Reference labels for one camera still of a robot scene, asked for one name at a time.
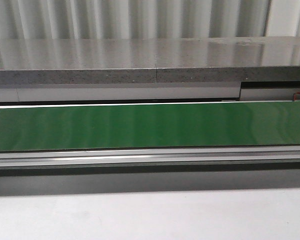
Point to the grey stone counter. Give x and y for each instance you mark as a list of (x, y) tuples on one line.
[(149, 61)]

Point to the green conveyor belt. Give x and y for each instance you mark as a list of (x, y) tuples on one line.
[(58, 127)]

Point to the aluminium conveyor frame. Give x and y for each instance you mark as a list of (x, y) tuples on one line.
[(148, 157)]

